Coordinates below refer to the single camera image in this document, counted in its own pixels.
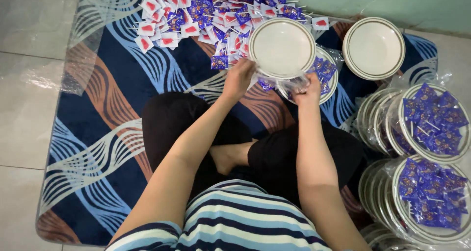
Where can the person's right hand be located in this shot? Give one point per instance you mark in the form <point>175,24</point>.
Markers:
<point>311,93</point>

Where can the person's left hand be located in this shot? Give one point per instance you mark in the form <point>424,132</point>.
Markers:
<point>237,80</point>

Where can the person's left fingers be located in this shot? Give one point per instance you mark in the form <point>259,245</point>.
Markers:
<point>247,64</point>

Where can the person's right fingers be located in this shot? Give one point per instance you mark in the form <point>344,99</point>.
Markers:
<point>300,91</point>

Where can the clear plastic bag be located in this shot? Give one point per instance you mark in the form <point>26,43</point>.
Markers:
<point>290,84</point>

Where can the white plate with brown rim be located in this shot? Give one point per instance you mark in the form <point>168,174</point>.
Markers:
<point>282,47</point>

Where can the bunch of blue wrapped lollipops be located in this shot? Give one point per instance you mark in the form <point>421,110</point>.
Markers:
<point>323,71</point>

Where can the white plate holding blue lollipops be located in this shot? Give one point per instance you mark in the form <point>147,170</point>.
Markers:
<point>331,78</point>

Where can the pile of red and blue lollipops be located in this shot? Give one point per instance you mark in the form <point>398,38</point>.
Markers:
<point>206,17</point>

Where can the stack of empty white plates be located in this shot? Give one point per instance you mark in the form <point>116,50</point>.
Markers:
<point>373,47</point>

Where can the person's black trousers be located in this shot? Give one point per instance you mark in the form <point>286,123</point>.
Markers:
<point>176,122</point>

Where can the person's bare foot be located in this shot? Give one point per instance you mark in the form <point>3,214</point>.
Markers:
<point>228,155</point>

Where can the person's striped shirt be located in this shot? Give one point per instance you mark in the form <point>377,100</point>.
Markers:
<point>235,221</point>

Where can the stacks of bagged lollipop plates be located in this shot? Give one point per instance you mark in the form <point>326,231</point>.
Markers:
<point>430,159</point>

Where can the blue and brown patterned rug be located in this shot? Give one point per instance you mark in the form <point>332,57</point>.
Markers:
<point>110,133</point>

